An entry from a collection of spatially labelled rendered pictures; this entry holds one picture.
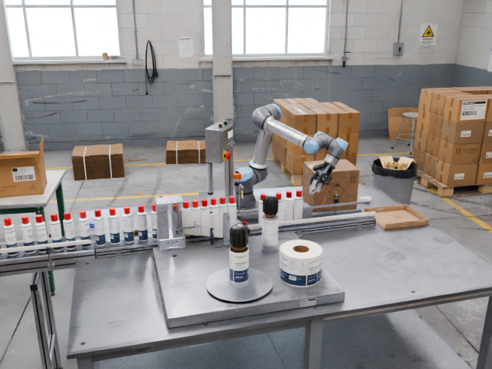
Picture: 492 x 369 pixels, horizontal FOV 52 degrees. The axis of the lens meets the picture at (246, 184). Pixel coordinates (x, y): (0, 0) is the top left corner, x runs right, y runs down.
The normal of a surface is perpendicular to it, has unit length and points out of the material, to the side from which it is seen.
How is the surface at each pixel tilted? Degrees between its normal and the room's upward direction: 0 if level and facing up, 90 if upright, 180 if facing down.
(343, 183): 90
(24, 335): 0
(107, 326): 0
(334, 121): 90
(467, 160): 92
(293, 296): 0
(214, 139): 90
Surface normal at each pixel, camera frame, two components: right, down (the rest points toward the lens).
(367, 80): 0.15, 0.33
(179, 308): 0.00, -0.94
